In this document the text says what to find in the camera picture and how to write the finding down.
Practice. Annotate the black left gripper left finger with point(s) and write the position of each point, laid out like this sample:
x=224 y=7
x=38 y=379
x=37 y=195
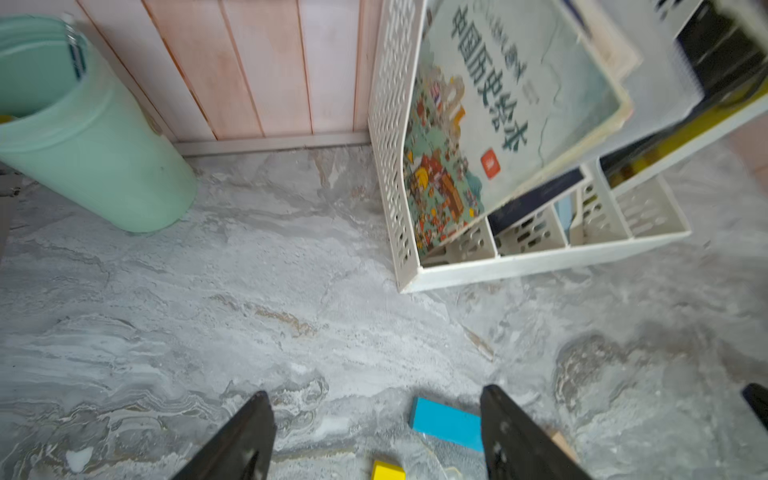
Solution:
x=241 y=449

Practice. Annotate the small yellow wooden block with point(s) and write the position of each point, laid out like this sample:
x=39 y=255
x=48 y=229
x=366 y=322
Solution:
x=385 y=471

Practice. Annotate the natural wooden block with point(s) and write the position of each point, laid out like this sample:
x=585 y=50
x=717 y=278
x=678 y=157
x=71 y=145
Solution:
x=559 y=439

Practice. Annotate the mint green plastic cup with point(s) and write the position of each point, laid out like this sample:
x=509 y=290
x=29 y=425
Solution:
x=75 y=128

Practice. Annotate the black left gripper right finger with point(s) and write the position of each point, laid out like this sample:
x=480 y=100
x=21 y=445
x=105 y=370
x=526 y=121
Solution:
x=515 y=447

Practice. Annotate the white plastic file organizer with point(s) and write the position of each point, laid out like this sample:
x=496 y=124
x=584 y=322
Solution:
x=694 y=71

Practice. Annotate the illustrated Chinese history book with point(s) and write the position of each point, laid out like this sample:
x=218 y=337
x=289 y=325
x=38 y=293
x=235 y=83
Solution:
x=506 y=95

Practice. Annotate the teal wooden block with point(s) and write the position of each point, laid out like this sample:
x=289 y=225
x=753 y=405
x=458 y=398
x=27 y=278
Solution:
x=446 y=423

